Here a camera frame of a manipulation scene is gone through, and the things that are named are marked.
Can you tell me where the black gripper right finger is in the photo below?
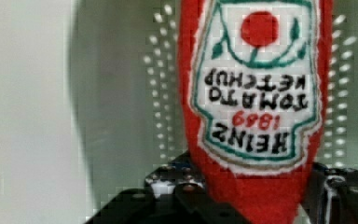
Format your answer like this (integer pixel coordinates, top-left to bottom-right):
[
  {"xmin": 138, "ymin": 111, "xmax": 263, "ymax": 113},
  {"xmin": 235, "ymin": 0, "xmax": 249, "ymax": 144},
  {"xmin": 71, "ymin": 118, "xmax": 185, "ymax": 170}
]
[{"xmin": 301, "ymin": 162, "xmax": 358, "ymax": 224}]

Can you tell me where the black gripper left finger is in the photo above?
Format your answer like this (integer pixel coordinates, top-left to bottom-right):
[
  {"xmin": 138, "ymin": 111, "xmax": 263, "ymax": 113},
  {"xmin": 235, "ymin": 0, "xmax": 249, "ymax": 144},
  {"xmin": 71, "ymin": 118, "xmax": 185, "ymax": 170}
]
[{"xmin": 85, "ymin": 152, "xmax": 249, "ymax": 224}]

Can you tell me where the red plush ketchup bottle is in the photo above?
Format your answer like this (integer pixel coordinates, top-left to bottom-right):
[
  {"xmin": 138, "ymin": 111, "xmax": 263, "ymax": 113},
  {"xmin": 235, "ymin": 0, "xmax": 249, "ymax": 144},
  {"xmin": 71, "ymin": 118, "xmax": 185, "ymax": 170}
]
[{"xmin": 178, "ymin": 0, "xmax": 333, "ymax": 224}]

